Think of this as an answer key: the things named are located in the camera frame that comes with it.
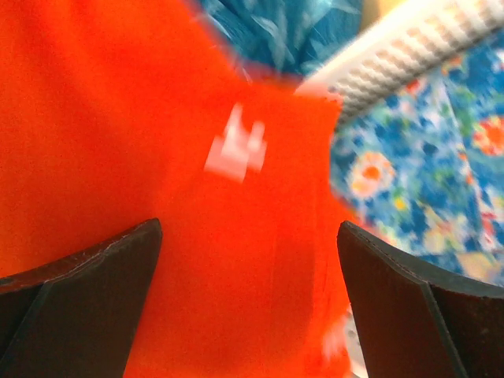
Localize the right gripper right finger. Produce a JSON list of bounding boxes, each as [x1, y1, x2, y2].
[[337, 221, 503, 377]]

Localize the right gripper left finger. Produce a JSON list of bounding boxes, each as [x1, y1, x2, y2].
[[1, 219, 162, 377]]

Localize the orange shorts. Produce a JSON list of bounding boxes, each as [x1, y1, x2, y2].
[[1, 1, 351, 377]]

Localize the blue leaf print shorts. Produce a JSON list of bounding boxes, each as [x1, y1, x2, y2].
[[186, 0, 364, 82]]

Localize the blue floral fabric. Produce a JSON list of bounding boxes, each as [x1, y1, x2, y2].
[[331, 31, 503, 289]]

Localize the white perforated plastic basket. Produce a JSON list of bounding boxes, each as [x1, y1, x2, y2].
[[296, 0, 503, 122]]

